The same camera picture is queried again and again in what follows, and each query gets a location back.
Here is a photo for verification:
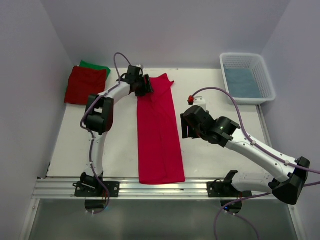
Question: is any crimson pink t shirt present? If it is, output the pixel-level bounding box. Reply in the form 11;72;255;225
137;73;186;185

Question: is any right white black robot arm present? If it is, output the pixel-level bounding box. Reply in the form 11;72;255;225
180;105;310;205

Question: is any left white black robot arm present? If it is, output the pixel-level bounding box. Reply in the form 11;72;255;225
80;65;154;197

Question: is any folded dark red t shirt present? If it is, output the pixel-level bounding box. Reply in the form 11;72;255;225
64;66;108;105

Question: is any blue t shirt in basket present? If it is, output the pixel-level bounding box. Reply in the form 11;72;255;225
224;68;262;99

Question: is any folded green t shirt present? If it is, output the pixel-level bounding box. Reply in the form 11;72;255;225
79;60;111;77

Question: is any white plastic mesh basket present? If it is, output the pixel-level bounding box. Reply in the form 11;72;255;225
219;52;276;105

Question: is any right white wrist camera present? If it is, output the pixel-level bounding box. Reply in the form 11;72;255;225
187;95;207;110

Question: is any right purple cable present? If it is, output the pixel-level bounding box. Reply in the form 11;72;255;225
192;87;320;240

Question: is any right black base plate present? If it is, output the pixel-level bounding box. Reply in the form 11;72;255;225
206;181;252;198

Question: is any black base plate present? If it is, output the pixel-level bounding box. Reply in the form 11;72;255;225
206;181;252;198
72;181;120;198

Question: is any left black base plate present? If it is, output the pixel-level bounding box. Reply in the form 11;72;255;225
72;181;120;198

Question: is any aluminium mounting rail frame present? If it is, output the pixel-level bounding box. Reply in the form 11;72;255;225
19;104;307;240

